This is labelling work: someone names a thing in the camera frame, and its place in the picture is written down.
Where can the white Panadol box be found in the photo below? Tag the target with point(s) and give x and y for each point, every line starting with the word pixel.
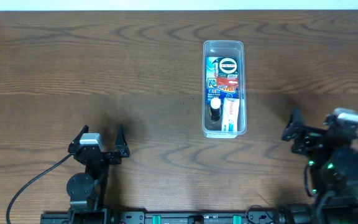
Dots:
pixel 230 114

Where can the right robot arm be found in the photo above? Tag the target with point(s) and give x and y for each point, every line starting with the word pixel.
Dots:
pixel 331 174

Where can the clear plastic container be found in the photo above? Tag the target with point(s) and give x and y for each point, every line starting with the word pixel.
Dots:
pixel 225 48

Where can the blue Kool Fever box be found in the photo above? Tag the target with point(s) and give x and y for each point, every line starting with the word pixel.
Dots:
pixel 210 81

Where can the black mounting rail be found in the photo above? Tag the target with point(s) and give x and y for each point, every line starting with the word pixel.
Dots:
pixel 252 216

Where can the red medicine box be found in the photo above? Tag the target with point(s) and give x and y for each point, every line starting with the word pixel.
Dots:
pixel 227 83

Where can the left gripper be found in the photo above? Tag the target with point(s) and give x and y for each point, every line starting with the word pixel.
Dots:
pixel 111 154

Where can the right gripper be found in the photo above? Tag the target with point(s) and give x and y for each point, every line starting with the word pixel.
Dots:
pixel 305 139

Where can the dark green round-logo box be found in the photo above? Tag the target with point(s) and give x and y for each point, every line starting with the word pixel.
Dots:
pixel 227 67

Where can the dark bottle white cap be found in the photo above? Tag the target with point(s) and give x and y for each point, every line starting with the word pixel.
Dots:
pixel 215 109

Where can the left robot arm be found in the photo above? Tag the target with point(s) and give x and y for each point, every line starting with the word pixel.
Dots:
pixel 86 189

